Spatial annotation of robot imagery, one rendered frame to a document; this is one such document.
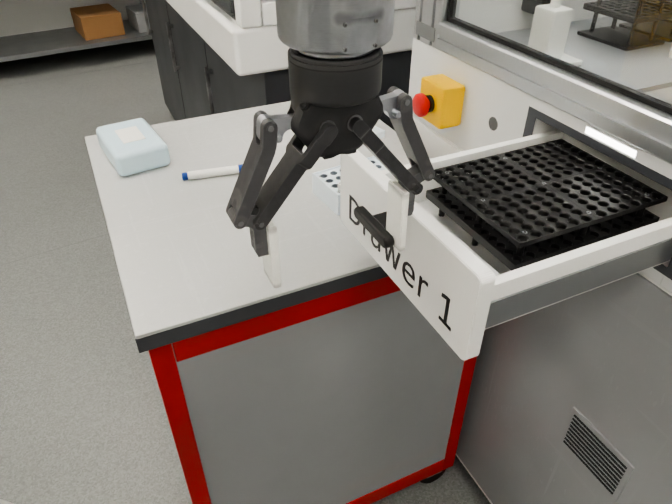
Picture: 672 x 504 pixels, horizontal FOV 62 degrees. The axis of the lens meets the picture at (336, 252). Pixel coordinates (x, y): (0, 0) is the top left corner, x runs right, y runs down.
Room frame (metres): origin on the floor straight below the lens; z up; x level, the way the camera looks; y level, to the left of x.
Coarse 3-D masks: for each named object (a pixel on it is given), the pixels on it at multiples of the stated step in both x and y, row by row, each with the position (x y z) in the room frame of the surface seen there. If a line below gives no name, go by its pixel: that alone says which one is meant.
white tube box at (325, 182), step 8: (376, 160) 0.87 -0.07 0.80; (328, 168) 0.83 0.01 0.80; (336, 168) 0.84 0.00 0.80; (384, 168) 0.84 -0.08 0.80; (312, 176) 0.81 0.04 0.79; (320, 176) 0.81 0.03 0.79; (328, 176) 0.81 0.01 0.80; (336, 176) 0.81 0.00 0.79; (320, 184) 0.79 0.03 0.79; (328, 184) 0.78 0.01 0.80; (336, 184) 0.78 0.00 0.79; (320, 192) 0.79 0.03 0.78; (328, 192) 0.77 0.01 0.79; (336, 192) 0.76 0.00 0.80; (328, 200) 0.77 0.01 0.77; (336, 200) 0.75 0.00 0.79; (336, 208) 0.75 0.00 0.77
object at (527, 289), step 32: (448, 160) 0.68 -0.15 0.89; (608, 160) 0.69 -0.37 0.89; (448, 224) 0.61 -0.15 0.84; (480, 256) 0.54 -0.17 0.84; (576, 256) 0.46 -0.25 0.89; (608, 256) 0.48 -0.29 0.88; (640, 256) 0.50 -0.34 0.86; (512, 288) 0.42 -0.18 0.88; (544, 288) 0.44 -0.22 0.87; (576, 288) 0.46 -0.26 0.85
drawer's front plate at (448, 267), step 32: (352, 160) 0.61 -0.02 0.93; (352, 192) 0.61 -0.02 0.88; (384, 192) 0.54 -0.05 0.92; (352, 224) 0.61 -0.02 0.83; (416, 224) 0.48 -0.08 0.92; (384, 256) 0.53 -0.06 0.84; (416, 256) 0.47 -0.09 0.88; (448, 256) 0.43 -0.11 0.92; (416, 288) 0.47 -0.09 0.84; (448, 288) 0.42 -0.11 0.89; (480, 288) 0.38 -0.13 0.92; (448, 320) 0.41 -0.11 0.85; (480, 320) 0.38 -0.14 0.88
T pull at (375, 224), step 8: (360, 208) 0.52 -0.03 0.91; (360, 216) 0.51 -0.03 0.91; (368, 216) 0.51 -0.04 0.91; (376, 216) 0.51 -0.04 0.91; (384, 216) 0.51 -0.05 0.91; (368, 224) 0.50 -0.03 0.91; (376, 224) 0.49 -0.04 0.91; (384, 224) 0.49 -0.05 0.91; (376, 232) 0.48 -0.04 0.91; (384, 232) 0.48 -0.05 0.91; (376, 240) 0.48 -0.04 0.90; (384, 240) 0.47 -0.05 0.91; (392, 240) 0.47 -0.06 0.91
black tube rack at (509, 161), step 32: (480, 160) 0.67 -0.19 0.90; (512, 160) 0.66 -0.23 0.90; (544, 160) 0.66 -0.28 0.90; (576, 160) 0.66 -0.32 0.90; (448, 192) 0.63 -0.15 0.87; (480, 192) 0.58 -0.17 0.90; (512, 192) 0.58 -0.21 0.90; (544, 192) 0.58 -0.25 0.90; (576, 192) 0.58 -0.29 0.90; (608, 192) 0.58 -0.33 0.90; (640, 192) 0.58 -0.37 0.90; (480, 224) 0.55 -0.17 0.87; (544, 224) 0.51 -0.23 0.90; (576, 224) 0.52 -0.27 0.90; (608, 224) 0.55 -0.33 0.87; (640, 224) 0.56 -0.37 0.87; (512, 256) 0.49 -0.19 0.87; (544, 256) 0.49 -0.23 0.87
